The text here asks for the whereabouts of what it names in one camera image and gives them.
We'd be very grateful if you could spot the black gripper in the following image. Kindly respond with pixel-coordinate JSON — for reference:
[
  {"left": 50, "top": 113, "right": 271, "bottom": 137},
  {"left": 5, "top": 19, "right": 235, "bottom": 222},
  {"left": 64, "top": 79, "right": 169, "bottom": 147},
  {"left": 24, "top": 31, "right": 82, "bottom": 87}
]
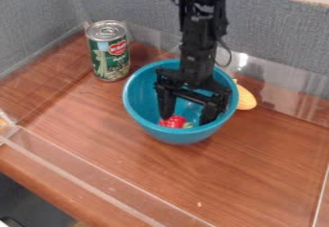
[{"left": 153, "top": 67, "right": 231, "bottom": 125}]

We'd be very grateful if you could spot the red toy strawberry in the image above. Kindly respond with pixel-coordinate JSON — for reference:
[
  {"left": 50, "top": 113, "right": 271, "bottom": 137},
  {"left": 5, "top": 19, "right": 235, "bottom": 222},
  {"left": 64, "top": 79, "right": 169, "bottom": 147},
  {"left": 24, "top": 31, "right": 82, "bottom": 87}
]
[{"left": 157, "top": 115, "right": 193, "bottom": 129}]

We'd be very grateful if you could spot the blue plastic bowl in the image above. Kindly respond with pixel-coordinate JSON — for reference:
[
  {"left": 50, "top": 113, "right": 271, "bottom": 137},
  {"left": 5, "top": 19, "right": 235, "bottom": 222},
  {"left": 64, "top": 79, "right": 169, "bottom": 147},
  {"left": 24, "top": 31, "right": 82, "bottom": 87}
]
[{"left": 121, "top": 59, "right": 239, "bottom": 145}]

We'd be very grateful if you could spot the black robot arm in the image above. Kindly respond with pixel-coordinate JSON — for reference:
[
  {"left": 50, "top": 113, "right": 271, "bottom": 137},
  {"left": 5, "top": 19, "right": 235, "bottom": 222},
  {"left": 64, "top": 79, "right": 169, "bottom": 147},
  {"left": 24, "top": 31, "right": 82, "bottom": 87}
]
[{"left": 153, "top": 0, "right": 230, "bottom": 125}]

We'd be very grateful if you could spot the yellow toy corn cob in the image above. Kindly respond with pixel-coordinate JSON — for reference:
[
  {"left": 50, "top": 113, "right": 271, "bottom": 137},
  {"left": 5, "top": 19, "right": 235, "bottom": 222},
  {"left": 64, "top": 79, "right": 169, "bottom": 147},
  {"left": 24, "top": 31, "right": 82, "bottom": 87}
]
[{"left": 234, "top": 80, "right": 256, "bottom": 111}]

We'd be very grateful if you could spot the green vegetable can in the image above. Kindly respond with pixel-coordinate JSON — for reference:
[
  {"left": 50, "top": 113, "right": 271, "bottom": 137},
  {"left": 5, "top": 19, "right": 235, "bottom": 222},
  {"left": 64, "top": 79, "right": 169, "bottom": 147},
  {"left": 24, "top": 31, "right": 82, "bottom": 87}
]
[{"left": 84, "top": 20, "right": 131, "bottom": 82}]

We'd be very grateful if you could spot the clear acrylic barrier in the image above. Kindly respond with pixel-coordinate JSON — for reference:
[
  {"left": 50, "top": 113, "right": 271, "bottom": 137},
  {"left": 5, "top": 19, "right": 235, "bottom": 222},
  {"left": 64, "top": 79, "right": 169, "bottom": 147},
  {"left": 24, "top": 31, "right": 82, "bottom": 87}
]
[{"left": 0, "top": 109, "right": 212, "bottom": 227}]

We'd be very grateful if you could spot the black cable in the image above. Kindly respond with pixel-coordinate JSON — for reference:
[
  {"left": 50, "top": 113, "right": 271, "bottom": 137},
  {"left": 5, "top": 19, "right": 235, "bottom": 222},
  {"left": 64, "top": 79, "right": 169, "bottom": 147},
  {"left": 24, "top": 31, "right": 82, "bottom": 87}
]
[{"left": 212, "top": 0, "right": 234, "bottom": 68}]

